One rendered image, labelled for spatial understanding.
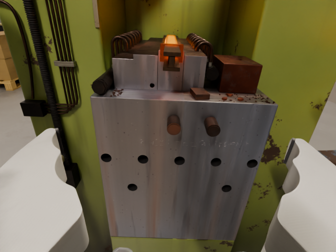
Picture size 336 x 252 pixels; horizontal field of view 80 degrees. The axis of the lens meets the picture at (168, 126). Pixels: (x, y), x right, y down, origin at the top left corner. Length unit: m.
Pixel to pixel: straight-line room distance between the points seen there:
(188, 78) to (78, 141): 0.46
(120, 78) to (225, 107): 0.23
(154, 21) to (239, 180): 0.68
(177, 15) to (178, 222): 0.75
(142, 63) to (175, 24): 0.49
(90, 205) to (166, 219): 0.42
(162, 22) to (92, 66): 0.40
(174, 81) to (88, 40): 0.28
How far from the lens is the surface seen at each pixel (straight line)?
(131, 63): 0.46
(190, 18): 0.92
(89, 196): 0.91
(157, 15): 0.92
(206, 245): 0.74
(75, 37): 0.63
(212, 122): 0.40
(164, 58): 0.42
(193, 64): 0.45
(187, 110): 0.42
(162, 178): 0.52
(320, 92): 0.76
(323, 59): 0.73
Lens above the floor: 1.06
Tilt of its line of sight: 28 degrees down
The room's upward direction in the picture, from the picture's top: 3 degrees clockwise
